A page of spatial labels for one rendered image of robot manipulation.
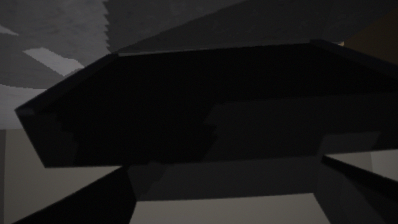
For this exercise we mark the tan floor panel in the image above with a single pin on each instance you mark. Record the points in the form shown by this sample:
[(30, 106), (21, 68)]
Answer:
[(379, 39)]

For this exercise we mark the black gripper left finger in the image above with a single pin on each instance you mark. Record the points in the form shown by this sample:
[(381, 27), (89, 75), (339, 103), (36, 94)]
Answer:
[(108, 200)]

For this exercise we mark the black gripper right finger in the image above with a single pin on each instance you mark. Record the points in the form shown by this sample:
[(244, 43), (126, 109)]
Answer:
[(350, 195)]

